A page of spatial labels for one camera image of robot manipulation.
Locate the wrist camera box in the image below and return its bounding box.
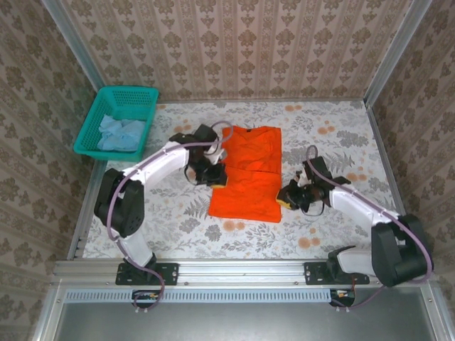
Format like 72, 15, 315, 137
193, 124, 228, 165
294, 156, 334, 188

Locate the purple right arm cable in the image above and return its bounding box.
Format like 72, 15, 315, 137
306, 144, 435, 313

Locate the small black connector board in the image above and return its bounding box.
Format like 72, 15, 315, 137
329, 288, 356, 308
132, 289, 161, 310

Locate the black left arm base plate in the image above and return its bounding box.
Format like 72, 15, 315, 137
115, 261, 179, 287

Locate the orange t-shirt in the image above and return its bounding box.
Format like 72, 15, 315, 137
208, 124, 284, 223

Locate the aluminium frame post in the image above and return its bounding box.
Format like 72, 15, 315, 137
41, 0, 106, 104
364, 0, 433, 107

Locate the light blue t-shirt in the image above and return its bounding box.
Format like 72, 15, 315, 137
97, 114, 147, 152

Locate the grey slotted cable duct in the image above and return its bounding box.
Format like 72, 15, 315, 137
65, 288, 331, 303

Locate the floral patterned table cover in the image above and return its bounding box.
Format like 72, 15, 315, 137
82, 101, 413, 260

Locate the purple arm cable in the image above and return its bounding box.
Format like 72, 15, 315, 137
106, 120, 235, 315
306, 144, 435, 313

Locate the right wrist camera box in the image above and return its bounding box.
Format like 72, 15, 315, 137
294, 156, 334, 188

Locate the teal plastic basket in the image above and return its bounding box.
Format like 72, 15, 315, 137
73, 86, 160, 163

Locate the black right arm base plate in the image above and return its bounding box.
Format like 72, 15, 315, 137
304, 261, 370, 287

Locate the aluminium mounting rail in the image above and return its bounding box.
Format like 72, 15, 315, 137
53, 259, 437, 285

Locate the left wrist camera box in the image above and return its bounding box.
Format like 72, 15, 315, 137
193, 124, 228, 165

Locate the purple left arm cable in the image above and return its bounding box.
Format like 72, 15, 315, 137
106, 120, 235, 315

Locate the grey metal sheet panel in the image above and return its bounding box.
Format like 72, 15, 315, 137
53, 301, 441, 341

